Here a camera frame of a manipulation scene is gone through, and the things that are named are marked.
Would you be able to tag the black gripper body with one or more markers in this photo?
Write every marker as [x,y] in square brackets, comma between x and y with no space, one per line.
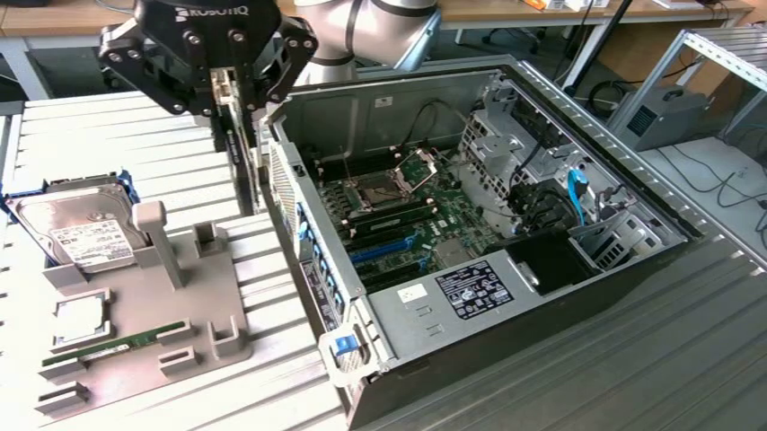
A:
[210,36]

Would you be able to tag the Nvidia Quadro graphics card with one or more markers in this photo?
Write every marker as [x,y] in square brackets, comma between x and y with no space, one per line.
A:
[243,170]

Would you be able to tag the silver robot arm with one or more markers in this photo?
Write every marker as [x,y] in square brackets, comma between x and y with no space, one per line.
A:
[371,27]

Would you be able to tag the black office chair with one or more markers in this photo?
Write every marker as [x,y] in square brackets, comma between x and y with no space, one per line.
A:
[527,36]
[111,81]

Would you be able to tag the open PC case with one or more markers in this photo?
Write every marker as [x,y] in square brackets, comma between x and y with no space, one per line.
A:
[419,108]

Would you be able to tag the blue disk caddy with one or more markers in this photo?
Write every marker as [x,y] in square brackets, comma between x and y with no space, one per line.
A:
[127,190]

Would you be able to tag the metal socket cover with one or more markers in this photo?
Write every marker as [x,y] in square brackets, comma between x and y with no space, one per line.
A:
[418,173]

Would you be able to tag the CPU socket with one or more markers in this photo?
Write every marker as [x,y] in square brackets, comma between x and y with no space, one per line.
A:
[378,196]

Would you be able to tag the silver hard disk drive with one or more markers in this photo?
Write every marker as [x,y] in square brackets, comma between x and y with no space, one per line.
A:
[78,224]

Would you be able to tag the small orange box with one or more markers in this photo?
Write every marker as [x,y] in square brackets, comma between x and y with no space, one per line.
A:
[534,3]

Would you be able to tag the perforated metal drive cage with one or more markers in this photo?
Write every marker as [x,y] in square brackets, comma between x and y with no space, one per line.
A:
[498,148]

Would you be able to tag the dark RAM stick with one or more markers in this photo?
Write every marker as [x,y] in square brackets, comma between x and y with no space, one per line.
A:
[395,224]

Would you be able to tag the small white box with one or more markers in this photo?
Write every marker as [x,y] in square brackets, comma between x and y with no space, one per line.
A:
[575,4]

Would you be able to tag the black stand pole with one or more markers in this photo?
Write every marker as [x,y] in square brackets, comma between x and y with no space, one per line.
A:
[599,42]

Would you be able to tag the grey chipset heatsink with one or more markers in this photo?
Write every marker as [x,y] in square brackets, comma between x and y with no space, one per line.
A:
[453,252]

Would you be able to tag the black expansion slot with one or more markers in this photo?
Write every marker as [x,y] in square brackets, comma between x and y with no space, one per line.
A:
[390,276]

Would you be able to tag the brown wooden cabinet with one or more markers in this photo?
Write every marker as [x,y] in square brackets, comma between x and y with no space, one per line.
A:
[647,49]

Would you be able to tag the silver CPU chip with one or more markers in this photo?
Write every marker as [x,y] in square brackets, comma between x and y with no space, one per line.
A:
[78,321]

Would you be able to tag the grey parts rack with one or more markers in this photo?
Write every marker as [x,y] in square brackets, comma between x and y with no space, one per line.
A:
[150,323]

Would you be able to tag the grey desktop tower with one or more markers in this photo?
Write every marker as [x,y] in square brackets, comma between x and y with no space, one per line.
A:
[671,116]

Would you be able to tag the green RAM stick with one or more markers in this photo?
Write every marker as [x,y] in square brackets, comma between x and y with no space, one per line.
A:
[138,340]

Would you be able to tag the grey power supply unit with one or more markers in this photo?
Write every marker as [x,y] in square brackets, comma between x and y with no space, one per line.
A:
[419,323]

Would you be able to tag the blue case latch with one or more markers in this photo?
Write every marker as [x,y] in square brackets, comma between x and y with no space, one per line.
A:
[345,346]

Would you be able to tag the metal disk bay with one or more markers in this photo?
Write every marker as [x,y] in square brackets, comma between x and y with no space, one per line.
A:
[611,247]

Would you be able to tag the aluminium frame table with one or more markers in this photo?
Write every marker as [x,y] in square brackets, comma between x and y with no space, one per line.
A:
[719,49]

